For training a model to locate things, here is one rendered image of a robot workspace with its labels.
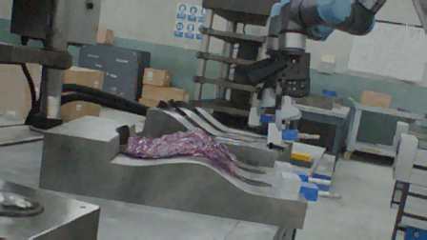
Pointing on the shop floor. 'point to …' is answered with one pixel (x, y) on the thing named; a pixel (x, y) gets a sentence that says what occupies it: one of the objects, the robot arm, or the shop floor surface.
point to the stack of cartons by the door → (160, 89)
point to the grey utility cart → (358, 125)
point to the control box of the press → (85, 31)
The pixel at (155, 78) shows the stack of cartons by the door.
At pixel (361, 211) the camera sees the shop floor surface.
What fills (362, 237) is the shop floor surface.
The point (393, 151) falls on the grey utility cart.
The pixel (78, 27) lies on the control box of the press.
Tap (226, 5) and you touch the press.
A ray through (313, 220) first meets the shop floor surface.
